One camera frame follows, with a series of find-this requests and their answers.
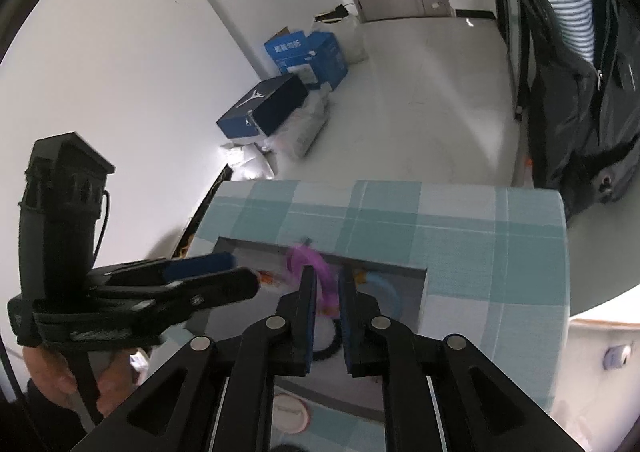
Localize dark blue shoe box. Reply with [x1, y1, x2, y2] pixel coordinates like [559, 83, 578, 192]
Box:
[216, 74, 308, 140]

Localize light blue ring bracelet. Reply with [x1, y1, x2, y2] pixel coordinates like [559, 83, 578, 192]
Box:
[352, 269, 403, 318]

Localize red rimmed round badge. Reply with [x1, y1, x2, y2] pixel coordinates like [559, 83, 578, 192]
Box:
[273, 393, 310, 434]

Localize white plastic bags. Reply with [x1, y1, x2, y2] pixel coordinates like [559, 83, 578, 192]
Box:
[221, 142, 276, 180]

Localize black flat board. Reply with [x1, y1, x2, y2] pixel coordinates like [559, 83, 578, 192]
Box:
[175, 166, 235, 258]

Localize grey cardboard box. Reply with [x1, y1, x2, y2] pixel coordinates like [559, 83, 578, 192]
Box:
[186, 235, 430, 425]

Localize person's left forearm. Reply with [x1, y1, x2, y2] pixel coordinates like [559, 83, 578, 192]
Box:
[0, 379, 96, 452]

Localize clear plastic bag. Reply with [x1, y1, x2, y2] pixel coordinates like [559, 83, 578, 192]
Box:
[265, 87, 331, 160]

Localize black backpack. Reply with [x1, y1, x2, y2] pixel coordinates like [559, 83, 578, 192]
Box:
[520, 0, 640, 220]

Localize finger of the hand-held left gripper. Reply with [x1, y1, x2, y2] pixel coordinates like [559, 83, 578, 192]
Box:
[90, 267, 260, 328]
[86, 252, 237, 289]

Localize checked blue tablecloth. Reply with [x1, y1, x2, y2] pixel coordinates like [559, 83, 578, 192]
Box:
[192, 179, 571, 452]

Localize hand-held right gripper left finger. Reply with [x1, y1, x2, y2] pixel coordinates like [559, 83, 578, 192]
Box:
[70, 265, 321, 452]

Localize white sack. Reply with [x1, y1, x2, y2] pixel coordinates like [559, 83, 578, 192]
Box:
[312, 4, 368, 64]

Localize purple ring bracelet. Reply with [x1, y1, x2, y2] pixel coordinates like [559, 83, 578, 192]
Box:
[286, 242, 343, 318]

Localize black framed glass door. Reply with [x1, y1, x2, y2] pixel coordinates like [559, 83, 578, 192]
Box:
[482, 0, 531, 120]

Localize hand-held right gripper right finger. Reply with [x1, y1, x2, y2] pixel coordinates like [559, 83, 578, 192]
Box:
[339, 266, 566, 452]

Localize blue carton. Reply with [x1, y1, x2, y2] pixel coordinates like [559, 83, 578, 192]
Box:
[263, 27, 349, 90]

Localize black spiral hair tie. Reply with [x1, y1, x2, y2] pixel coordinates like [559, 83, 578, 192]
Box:
[311, 322, 346, 363]

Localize person's left hand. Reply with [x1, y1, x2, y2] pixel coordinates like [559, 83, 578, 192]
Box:
[22, 346, 136, 420]

